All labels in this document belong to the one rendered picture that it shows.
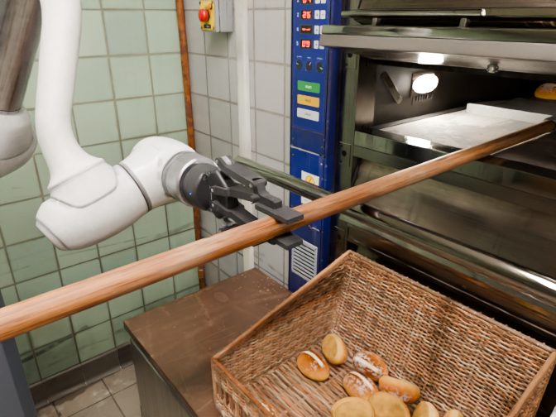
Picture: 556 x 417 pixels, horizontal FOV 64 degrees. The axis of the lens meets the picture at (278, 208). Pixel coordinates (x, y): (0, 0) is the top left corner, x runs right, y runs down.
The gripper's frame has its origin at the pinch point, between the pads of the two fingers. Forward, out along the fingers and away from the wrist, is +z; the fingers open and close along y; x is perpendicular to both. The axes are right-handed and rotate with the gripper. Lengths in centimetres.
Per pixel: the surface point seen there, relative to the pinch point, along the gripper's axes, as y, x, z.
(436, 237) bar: 2.2, -17.2, 14.0
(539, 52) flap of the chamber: -21.4, -39.3, 13.7
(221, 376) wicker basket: 50, -5, -26
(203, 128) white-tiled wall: 16, -56, -114
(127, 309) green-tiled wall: 93, -18, -124
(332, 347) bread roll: 56, -37, -21
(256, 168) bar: 2.8, -17.5, -27.7
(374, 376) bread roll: 57, -38, -8
